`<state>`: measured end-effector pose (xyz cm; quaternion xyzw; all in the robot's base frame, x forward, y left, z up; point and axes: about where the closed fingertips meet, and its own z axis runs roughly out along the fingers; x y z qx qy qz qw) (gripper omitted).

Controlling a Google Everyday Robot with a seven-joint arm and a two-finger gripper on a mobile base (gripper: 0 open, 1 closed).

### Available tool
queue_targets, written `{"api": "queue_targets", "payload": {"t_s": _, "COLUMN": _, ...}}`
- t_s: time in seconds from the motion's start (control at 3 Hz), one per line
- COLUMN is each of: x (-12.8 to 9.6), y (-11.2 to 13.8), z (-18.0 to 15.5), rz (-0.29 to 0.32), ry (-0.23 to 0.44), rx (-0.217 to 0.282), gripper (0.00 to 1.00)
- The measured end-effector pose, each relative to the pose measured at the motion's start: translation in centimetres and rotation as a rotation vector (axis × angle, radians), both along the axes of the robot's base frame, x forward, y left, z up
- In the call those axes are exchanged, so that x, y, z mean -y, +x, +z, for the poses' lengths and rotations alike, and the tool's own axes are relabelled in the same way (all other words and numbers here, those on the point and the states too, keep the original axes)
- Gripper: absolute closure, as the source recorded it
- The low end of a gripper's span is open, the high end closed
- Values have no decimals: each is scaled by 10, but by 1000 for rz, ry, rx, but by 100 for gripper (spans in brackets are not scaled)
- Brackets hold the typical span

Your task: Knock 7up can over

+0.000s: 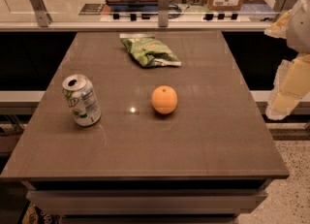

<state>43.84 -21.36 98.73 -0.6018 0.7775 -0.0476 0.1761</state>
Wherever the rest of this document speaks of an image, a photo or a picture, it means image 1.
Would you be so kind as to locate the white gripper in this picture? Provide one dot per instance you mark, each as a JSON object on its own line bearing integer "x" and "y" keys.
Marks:
{"x": 300, "y": 27}

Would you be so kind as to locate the silver green 7up can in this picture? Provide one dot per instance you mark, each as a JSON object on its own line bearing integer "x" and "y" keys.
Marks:
{"x": 81, "y": 99}

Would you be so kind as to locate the orange fruit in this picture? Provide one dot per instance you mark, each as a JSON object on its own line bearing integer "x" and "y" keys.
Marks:
{"x": 164, "y": 99}

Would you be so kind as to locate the green chip bag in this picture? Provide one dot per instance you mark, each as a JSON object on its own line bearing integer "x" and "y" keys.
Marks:
{"x": 149, "y": 52}

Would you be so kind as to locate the snack bag under table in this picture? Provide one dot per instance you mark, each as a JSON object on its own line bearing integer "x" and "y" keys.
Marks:
{"x": 34, "y": 215}

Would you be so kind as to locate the middle metal rail bracket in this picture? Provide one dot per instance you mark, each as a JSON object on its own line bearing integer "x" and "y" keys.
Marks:
{"x": 163, "y": 13}

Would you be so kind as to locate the left metal rail bracket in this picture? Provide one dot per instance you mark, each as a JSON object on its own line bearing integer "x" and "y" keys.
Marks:
{"x": 41, "y": 14}

